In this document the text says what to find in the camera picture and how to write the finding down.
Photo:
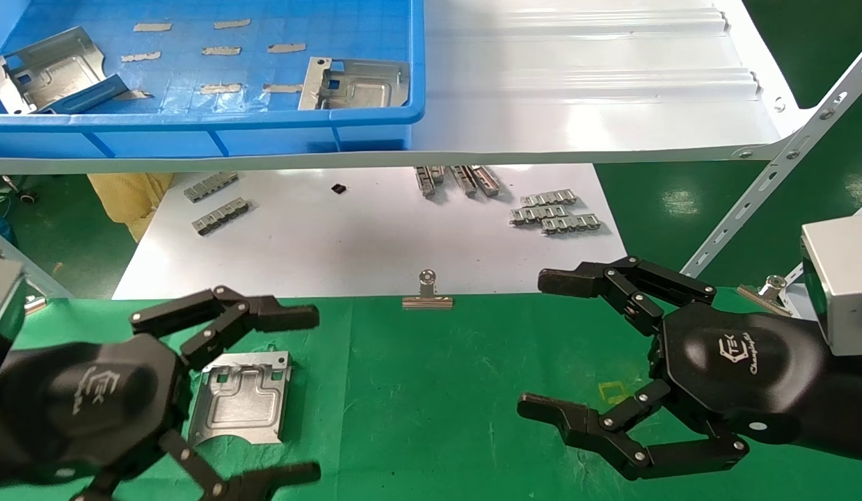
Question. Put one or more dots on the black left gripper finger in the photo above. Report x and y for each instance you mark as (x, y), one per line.
(225, 314)
(270, 480)

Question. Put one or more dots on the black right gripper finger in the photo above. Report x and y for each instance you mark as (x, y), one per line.
(597, 428)
(611, 282)

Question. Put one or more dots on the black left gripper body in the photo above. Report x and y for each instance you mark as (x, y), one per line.
(76, 403)

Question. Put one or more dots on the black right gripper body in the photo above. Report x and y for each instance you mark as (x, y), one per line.
(737, 362)

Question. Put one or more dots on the stamped sheet metal bracket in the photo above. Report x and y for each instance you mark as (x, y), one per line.
(243, 410)
(361, 90)
(55, 66)

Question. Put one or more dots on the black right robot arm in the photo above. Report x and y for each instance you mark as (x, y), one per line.
(848, 410)

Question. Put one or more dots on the small grey metal clip strip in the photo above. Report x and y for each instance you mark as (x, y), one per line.
(538, 214)
(571, 223)
(463, 179)
(547, 197)
(211, 186)
(222, 216)
(486, 179)
(428, 179)

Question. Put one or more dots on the silver binder clip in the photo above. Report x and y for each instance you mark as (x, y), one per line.
(35, 305)
(768, 292)
(428, 299)

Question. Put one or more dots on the yellow plastic bag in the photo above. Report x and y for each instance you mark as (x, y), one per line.
(128, 198)

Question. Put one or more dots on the green table cloth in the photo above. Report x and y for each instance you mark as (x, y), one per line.
(430, 403)

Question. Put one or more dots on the small black part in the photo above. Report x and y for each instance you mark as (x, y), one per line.
(339, 188)

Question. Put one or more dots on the white metal shelf board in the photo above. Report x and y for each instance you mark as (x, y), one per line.
(577, 104)

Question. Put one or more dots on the blue plastic bin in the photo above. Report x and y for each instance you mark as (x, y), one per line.
(194, 129)

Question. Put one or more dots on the white perforated angle bar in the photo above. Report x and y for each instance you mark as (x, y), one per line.
(785, 156)

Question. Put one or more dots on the black caster wheel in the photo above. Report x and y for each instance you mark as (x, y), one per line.
(27, 197)

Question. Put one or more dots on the brown tape strip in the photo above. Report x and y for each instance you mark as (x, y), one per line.
(220, 88)
(283, 88)
(135, 94)
(152, 27)
(232, 24)
(140, 56)
(220, 51)
(286, 48)

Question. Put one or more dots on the grey metal frame bar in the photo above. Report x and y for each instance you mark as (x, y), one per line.
(44, 282)

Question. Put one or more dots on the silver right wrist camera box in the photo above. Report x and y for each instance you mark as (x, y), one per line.
(848, 278)

